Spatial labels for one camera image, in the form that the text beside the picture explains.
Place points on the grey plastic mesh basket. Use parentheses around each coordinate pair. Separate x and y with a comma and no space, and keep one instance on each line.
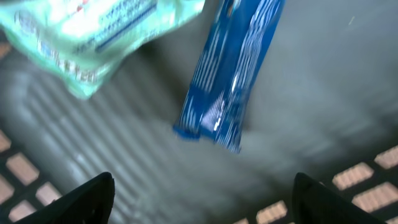
(324,100)

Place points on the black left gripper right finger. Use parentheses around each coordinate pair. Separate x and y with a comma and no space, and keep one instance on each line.
(313,203)

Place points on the blue snack wrapper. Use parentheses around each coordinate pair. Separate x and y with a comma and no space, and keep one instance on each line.
(219,92)

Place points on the mint green tissue pack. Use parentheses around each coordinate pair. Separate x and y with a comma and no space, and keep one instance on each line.
(84,41)

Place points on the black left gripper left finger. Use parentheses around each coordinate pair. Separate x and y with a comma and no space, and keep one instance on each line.
(90,203)

